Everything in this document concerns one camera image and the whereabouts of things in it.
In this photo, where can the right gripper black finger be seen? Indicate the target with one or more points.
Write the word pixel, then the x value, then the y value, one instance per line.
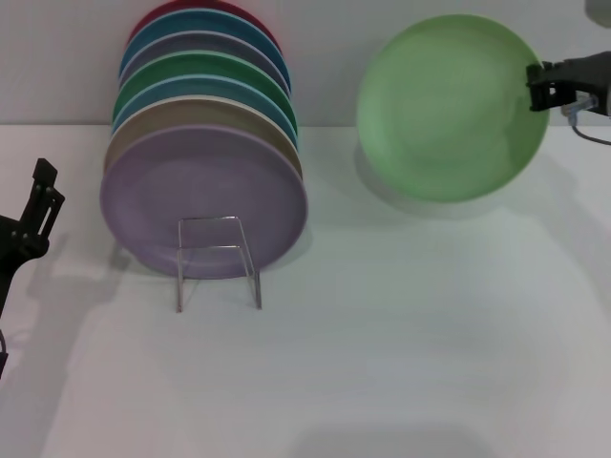
pixel 544 93
pixel 556 69

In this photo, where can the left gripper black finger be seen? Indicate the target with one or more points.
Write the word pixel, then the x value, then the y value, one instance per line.
pixel 43 210

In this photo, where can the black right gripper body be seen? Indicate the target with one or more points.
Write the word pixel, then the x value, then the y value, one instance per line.
pixel 592 81

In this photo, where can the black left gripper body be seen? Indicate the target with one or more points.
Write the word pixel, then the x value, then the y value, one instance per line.
pixel 16 248

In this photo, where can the light green plate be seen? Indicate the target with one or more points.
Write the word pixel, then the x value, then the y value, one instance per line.
pixel 448 110

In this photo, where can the lilac plate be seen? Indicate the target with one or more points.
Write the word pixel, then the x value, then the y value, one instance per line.
pixel 191 191

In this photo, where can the clear acrylic plate rack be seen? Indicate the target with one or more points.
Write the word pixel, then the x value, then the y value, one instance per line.
pixel 179 286

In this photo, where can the tan beige plate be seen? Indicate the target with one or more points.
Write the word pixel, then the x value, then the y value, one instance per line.
pixel 191 112

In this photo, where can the light blue plate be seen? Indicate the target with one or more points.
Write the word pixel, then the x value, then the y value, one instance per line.
pixel 191 86

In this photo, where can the dark green plate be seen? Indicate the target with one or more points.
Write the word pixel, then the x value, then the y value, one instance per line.
pixel 200 64

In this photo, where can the dark red plate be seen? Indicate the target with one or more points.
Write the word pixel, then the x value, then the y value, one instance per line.
pixel 148 16

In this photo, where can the grey purple plate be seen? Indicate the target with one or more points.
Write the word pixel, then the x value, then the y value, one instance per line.
pixel 205 42

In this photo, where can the deep blue plate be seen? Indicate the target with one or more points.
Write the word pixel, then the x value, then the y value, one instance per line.
pixel 200 21

